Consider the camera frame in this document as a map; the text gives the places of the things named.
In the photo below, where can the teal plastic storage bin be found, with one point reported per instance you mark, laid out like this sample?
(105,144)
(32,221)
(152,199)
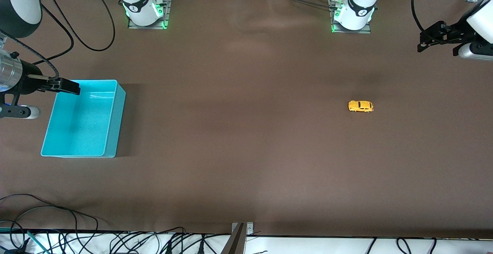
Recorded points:
(83,131)

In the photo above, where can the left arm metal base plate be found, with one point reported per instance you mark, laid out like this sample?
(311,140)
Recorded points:
(365,31)

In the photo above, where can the teal plastic strip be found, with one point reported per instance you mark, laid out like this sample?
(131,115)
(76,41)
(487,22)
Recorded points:
(36,242)

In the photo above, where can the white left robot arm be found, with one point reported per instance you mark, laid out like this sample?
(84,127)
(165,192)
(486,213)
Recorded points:
(360,7)

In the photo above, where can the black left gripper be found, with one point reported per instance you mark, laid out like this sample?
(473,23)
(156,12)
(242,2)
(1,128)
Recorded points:
(456,32)

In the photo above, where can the yellow beetle toy car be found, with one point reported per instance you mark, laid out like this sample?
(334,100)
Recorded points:
(361,106)

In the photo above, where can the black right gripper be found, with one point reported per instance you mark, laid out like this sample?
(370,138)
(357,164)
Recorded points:
(31,77)

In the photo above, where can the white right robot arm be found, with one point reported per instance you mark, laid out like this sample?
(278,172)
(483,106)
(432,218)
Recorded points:
(136,4)

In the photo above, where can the brown table cover sheet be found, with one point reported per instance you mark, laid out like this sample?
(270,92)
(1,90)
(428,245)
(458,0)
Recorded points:
(246,131)

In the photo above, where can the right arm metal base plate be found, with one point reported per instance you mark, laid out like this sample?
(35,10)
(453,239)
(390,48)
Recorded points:
(168,11)

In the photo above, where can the silver mounting bracket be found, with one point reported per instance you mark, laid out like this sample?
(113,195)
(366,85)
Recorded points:
(250,229)

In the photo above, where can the grey metal bar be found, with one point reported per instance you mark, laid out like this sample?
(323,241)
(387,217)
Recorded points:
(235,242)

